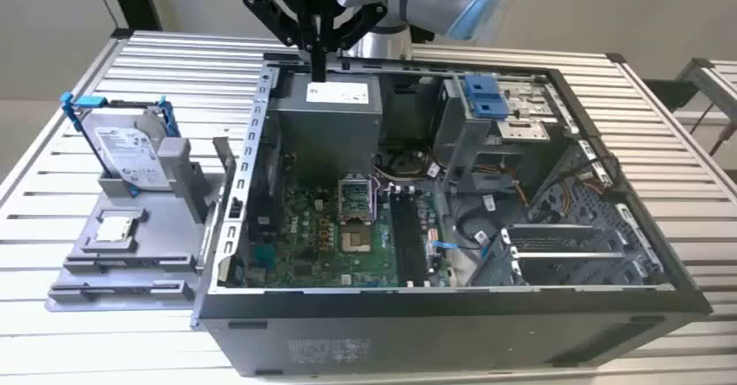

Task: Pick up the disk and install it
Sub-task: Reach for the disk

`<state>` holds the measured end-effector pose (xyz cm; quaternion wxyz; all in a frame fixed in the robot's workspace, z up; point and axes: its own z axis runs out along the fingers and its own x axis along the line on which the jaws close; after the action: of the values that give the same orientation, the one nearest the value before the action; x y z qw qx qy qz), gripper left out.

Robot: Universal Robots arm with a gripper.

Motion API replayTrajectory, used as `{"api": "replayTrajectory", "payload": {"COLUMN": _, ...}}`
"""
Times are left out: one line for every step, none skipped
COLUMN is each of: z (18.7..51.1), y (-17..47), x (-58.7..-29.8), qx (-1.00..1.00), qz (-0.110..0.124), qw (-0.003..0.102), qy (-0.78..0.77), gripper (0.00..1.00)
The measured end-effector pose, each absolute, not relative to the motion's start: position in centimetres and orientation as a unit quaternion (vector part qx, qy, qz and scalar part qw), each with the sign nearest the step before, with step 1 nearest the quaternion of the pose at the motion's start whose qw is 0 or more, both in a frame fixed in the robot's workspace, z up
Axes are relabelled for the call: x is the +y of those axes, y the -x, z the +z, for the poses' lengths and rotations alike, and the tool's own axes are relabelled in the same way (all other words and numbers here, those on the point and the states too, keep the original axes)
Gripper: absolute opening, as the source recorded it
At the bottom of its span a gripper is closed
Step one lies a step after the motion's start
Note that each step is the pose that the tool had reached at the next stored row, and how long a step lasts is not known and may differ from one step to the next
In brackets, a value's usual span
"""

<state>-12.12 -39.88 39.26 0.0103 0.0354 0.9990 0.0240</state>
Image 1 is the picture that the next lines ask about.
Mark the black table corner cap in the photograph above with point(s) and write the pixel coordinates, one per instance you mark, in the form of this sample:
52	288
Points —
121	33
615	57

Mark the grey metal drive cage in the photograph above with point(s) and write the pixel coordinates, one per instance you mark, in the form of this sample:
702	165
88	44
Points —
471	130

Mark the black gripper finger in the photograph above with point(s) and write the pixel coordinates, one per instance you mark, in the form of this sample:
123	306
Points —
270	14
359	27

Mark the green motherboard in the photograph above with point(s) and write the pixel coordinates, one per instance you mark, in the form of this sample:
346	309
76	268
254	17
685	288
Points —
311	255

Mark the silver CPU chip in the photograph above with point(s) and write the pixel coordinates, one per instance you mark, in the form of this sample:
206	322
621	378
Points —
116	229

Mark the black case fan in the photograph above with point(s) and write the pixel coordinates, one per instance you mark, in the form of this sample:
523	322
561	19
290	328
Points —
267	186

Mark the graphics card green board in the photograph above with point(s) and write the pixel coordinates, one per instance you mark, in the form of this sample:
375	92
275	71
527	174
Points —
226	156

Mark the hard disk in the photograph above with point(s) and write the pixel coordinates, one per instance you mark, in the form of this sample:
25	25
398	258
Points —
127	152

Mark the blue expansion slot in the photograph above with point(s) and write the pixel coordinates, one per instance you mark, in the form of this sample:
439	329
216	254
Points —
262	255

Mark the CPU socket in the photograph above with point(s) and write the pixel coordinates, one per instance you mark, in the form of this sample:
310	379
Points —
356	240

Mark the grey parts rack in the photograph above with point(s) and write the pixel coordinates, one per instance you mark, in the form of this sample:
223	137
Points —
161	238

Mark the metal slat side table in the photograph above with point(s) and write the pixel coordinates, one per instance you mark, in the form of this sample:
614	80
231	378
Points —
722	67

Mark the black RAM slot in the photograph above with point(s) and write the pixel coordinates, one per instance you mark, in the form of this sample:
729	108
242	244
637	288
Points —
403	238
419	238

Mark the grey power supply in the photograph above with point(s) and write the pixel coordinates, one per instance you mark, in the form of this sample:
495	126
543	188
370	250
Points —
328	134

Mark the blue plastic strip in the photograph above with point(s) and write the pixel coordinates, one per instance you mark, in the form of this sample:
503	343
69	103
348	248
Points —
485	253

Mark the blue drive bay latch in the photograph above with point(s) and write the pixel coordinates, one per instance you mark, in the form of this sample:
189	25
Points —
483	96

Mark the black PC case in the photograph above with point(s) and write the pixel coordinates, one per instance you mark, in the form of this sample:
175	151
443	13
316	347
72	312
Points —
461	342

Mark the metal disk bay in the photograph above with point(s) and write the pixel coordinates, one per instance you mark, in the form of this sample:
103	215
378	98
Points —
575	255

